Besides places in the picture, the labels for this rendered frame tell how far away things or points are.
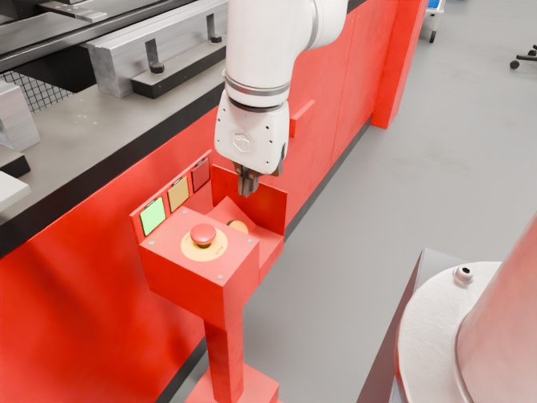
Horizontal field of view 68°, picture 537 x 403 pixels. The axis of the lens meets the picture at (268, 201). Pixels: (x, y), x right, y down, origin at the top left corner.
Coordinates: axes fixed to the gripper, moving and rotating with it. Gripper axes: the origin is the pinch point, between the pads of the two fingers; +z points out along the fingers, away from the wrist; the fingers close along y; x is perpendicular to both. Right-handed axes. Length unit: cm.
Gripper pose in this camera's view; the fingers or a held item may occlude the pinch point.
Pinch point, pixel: (248, 181)
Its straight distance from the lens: 63.4
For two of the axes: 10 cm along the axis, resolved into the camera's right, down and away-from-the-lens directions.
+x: 4.9, -5.6, 6.7
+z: -1.1, 7.2, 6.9
